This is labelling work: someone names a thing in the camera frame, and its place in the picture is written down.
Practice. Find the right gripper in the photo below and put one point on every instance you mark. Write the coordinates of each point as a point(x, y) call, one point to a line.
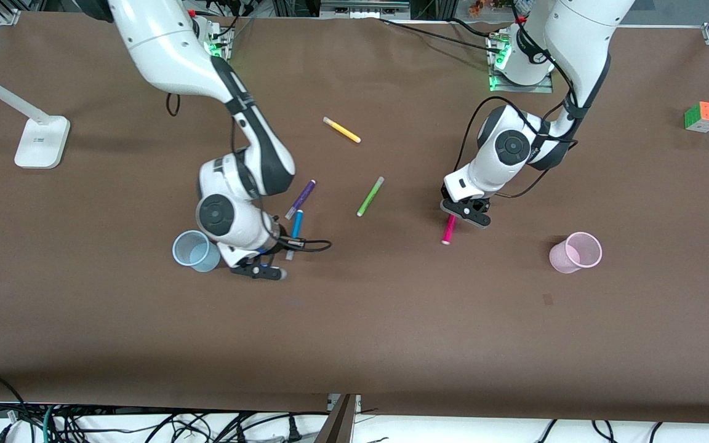
point(283, 242)

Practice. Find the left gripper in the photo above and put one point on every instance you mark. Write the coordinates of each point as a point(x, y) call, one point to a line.
point(444, 192)

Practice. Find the blue marker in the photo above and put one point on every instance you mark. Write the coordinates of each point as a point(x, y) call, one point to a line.
point(296, 224)

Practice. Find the pink marker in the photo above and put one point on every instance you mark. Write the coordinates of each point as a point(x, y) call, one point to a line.
point(448, 234)

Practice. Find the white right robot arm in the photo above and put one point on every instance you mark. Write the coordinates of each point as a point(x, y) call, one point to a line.
point(164, 49)

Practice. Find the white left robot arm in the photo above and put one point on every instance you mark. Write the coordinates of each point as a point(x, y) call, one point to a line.
point(582, 37)

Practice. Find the purple marker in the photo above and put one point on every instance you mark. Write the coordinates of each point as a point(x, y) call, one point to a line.
point(301, 198)

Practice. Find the blue mesh cup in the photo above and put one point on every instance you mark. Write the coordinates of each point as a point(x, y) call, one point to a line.
point(197, 261)

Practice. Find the green marker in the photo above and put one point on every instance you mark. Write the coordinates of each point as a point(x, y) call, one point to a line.
point(370, 196)

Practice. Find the pink mesh cup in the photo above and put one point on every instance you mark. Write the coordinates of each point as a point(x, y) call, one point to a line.
point(560, 258)

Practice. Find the yellow marker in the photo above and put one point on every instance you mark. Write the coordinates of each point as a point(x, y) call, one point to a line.
point(342, 130)

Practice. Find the black power plug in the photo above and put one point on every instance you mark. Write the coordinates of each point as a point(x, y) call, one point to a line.
point(294, 429)

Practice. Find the small orange object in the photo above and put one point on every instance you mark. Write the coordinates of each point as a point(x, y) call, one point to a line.
point(476, 7)

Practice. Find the grey metal box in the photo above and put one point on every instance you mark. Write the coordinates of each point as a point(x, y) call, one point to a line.
point(364, 8)

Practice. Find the colourful puzzle cube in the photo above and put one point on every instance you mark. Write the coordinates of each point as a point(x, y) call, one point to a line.
point(704, 117)

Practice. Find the white desk lamp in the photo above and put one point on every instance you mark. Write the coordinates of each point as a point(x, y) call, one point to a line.
point(37, 147)

